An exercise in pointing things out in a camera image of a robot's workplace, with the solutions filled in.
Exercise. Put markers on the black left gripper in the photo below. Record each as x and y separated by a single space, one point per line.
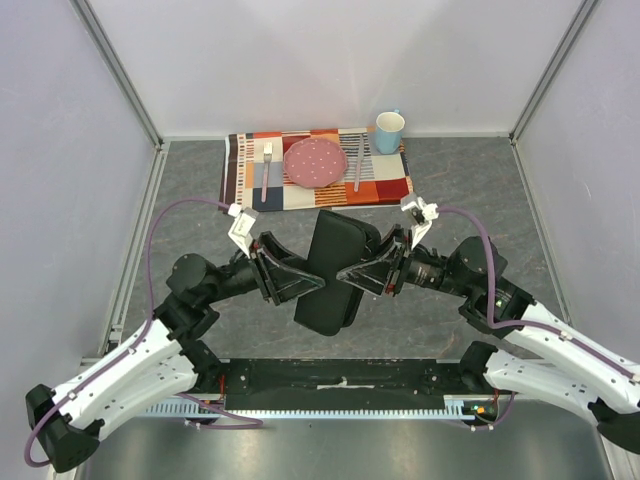
282 284

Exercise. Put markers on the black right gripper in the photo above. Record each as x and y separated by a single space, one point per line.
395 262

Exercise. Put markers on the black zip tool case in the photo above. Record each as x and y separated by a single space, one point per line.
338 242

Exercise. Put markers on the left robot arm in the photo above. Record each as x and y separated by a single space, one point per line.
69 428

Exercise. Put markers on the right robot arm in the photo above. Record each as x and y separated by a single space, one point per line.
496 306

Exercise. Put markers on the colourful patchwork placemat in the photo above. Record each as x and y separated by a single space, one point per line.
385 179

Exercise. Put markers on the pink dotted plate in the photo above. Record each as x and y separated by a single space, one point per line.
315 163

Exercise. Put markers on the light blue mug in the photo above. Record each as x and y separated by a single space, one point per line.
389 129

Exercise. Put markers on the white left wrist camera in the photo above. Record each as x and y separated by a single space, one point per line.
239 233

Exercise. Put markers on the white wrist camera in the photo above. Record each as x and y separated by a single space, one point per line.
239 233
421 214

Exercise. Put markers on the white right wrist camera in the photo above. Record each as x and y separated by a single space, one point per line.
421 214

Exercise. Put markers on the pink handled fork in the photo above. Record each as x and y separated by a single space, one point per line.
267 158

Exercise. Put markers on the aluminium frame rail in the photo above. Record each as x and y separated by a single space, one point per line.
483 369

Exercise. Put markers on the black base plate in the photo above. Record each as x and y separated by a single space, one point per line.
251 376

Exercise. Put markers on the pink handled knife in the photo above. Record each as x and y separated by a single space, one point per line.
359 162

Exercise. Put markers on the light blue cable duct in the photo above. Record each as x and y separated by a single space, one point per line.
452 409

